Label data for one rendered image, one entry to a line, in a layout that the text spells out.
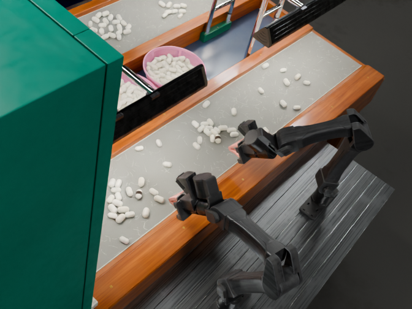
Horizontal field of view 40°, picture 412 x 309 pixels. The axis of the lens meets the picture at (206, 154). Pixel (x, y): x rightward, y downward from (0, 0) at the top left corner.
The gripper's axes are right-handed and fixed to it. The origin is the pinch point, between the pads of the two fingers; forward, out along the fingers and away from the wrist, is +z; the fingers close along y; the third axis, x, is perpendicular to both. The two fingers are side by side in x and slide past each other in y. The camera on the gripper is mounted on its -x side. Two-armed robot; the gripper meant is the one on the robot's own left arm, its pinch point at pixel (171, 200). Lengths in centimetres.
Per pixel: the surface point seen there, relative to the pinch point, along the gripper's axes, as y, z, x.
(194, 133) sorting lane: -36.6, 23.4, -4.7
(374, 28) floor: -290, 90, 36
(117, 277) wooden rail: 26.9, 1.5, 10.6
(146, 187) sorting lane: -4.3, 18.0, -0.1
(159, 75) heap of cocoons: -48, 47, -25
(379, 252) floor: -115, 10, 104
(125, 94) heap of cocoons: -30, 48, -24
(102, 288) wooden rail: 32.5, 1.7, 10.5
